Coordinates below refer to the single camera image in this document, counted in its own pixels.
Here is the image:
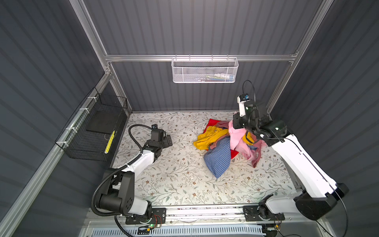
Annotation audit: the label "pink cloth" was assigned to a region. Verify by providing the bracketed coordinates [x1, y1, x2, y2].
[228, 120, 267, 168]

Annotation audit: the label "blue checkered cloth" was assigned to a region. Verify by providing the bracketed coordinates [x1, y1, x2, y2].
[203, 136, 258, 179]

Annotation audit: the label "maroon cloth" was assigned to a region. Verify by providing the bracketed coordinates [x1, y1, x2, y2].
[209, 136, 231, 151]

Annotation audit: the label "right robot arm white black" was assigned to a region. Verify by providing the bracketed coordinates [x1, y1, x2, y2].
[233, 94, 349, 220]

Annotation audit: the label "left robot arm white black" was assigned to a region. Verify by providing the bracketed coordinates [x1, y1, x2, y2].
[91, 124, 173, 220]

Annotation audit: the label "red cloth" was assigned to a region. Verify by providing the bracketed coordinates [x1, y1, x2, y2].
[203, 119, 238, 159]

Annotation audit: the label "floral table mat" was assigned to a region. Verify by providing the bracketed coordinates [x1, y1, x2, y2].
[113, 111, 296, 206]

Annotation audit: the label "yellow shirt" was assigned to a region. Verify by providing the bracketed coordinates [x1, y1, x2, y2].
[193, 126, 256, 150]

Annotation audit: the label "items in white basket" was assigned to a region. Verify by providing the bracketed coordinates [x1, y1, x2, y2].
[196, 73, 235, 83]

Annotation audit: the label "yellow green object in basket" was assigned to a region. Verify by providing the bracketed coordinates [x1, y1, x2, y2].
[104, 130, 116, 154]

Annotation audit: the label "black pad in basket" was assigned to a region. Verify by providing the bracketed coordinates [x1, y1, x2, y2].
[86, 111, 118, 135]

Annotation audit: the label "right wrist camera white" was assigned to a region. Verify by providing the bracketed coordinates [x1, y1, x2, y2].
[237, 93, 250, 117]

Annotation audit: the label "black corrugated cable left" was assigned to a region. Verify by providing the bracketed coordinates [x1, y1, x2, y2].
[90, 123, 155, 237]

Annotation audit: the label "black wire basket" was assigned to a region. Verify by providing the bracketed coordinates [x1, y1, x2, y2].
[55, 89, 128, 162]

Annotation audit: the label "white wire mesh basket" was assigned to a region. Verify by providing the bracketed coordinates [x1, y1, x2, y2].
[171, 56, 239, 84]

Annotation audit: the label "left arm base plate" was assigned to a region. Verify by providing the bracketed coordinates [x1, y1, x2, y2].
[125, 208, 167, 225]

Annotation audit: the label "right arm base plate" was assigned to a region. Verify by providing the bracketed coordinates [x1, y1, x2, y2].
[242, 205, 285, 222]

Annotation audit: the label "white ventilated cable duct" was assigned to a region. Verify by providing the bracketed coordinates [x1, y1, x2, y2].
[90, 224, 266, 237]

